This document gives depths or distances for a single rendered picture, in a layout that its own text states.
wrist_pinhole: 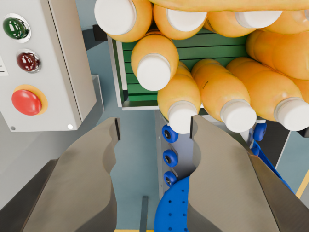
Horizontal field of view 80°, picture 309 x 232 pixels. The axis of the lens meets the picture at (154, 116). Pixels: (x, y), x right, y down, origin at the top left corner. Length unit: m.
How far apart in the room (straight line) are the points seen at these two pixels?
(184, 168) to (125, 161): 1.30
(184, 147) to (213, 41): 0.26
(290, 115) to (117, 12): 0.24
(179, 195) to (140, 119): 1.12
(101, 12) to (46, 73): 0.10
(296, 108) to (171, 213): 0.31
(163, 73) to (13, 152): 0.63
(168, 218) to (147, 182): 1.56
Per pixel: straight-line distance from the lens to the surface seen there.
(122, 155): 1.79
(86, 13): 1.40
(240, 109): 0.26
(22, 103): 0.29
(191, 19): 0.21
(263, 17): 0.23
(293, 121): 0.30
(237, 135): 0.44
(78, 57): 0.31
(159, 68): 0.22
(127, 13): 0.21
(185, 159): 0.54
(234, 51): 0.46
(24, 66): 0.26
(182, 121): 0.25
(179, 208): 0.46
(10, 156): 0.75
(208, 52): 0.44
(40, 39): 0.26
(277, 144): 1.73
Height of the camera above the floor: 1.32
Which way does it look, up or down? 61 degrees down
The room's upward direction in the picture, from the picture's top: 177 degrees counter-clockwise
